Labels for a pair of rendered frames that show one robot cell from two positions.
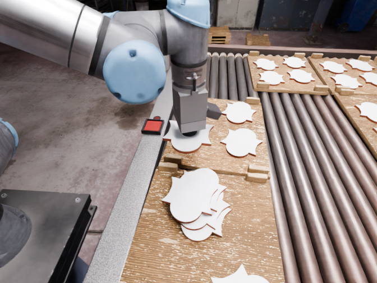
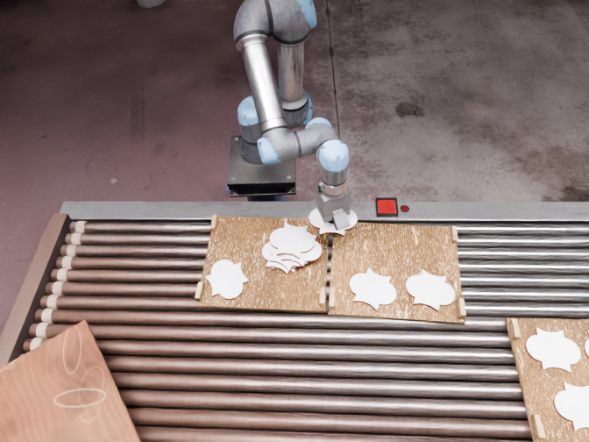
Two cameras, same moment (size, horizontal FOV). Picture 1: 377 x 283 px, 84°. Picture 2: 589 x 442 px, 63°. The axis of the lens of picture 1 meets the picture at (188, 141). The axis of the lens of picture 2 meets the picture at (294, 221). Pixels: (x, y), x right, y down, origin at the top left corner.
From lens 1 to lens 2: 125 cm
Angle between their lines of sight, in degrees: 56
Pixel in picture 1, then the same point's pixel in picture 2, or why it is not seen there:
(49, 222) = (272, 168)
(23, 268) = (244, 169)
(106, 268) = (248, 210)
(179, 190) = (294, 231)
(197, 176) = (308, 243)
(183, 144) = (315, 216)
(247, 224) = (279, 288)
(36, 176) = (406, 147)
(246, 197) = (302, 289)
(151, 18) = (318, 139)
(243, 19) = not seen: outside the picture
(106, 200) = not seen: hidden behind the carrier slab
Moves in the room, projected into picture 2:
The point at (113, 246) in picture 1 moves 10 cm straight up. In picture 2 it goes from (262, 210) to (259, 192)
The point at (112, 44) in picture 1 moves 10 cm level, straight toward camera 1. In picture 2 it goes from (266, 136) to (231, 147)
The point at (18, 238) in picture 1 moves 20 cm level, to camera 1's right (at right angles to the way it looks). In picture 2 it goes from (257, 159) to (259, 200)
